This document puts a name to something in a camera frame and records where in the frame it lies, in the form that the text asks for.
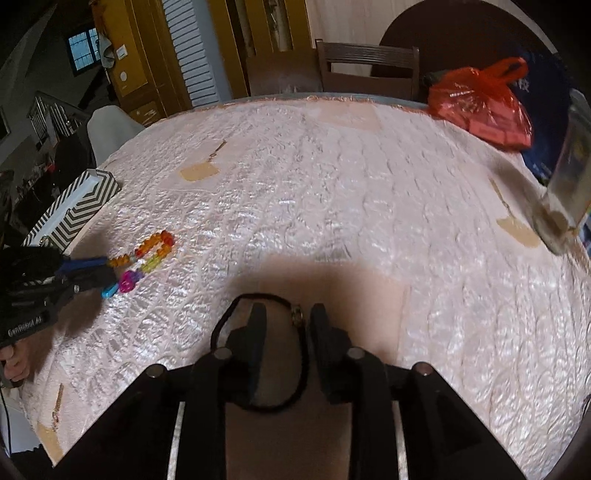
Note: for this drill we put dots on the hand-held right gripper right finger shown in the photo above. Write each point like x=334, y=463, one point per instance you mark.
x=321, y=337

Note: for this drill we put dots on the striped box with white lining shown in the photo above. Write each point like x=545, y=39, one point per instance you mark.
x=76, y=207

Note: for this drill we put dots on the pink textured tablecloth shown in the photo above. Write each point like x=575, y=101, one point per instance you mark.
x=323, y=198

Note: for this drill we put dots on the yellow wooden door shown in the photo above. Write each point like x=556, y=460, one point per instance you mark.
x=138, y=55

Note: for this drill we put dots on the brown wooden chair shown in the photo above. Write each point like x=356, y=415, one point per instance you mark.
x=369, y=64

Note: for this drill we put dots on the white louvered door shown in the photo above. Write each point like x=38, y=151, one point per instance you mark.
x=194, y=50

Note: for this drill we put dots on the person's left hand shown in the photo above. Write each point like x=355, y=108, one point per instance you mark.
x=13, y=364

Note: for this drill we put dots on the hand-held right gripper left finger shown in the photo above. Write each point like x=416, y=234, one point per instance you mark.
x=256, y=337

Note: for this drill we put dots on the blue shopping bag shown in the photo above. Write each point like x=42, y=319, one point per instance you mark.
x=545, y=115

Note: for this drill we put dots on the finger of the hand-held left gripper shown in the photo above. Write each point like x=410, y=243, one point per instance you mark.
x=92, y=279
x=87, y=264

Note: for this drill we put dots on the blue lit window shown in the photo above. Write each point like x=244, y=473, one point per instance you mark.
x=84, y=50

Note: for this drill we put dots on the clear plastic packet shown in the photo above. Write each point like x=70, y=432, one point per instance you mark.
x=570, y=175

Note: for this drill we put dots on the dark round tabletop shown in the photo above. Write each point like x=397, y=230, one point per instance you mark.
x=461, y=32

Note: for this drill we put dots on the white covered chair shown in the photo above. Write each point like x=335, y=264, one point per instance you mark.
x=111, y=134

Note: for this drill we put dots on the white light switch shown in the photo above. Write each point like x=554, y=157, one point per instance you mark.
x=122, y=51

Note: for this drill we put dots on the red plastic bag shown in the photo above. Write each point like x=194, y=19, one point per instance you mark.
x=480, y=110

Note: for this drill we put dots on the tan tape patch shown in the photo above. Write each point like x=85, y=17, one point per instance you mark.
x=50, y=438
x=519, y=230
x=199, y=171
x=348, y=116

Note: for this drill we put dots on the metal stair railing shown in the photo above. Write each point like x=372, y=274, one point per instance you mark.
x=55, y=115

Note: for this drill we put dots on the brown cardboard sheet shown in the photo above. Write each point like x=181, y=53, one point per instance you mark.
x=281, y=74

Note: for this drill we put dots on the grey hanging cloth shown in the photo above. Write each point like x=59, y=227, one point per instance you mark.
x=107, y=50

